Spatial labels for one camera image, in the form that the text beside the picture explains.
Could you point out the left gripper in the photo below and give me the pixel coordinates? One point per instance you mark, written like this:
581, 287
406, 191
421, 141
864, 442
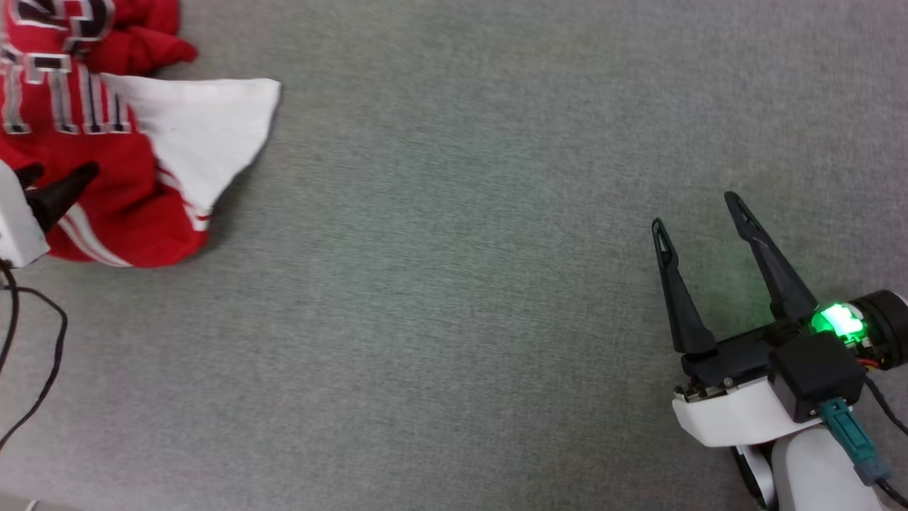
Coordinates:
18, 227

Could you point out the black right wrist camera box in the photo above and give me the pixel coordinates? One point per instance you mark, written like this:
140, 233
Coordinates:
816, 372

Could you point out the red white jersey garment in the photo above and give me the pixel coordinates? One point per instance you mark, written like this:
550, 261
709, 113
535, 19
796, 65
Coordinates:
120, 206

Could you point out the grey fabric sofa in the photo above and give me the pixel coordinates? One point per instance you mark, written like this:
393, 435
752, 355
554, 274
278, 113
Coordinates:
454, 298

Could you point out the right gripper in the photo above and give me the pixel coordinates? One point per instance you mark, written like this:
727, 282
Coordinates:
738, 411

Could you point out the teal right camera connector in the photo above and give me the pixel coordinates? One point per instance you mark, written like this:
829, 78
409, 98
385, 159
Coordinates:
855, 440

